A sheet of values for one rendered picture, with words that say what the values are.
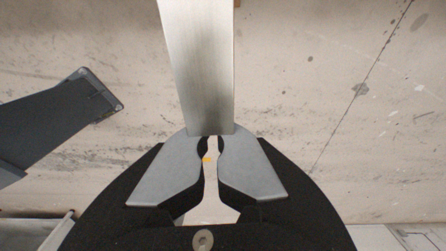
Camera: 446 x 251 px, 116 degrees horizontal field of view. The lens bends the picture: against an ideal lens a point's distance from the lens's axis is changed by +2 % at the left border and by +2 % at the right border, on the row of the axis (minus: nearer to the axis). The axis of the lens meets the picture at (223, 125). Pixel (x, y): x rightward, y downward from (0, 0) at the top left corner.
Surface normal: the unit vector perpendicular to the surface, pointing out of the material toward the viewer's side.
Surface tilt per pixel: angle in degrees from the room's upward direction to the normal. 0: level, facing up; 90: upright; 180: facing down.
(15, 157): 90
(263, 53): 0
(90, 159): 0
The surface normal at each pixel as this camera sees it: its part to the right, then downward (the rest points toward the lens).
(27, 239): 0.07, -0.84
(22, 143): 0.89, -0.39
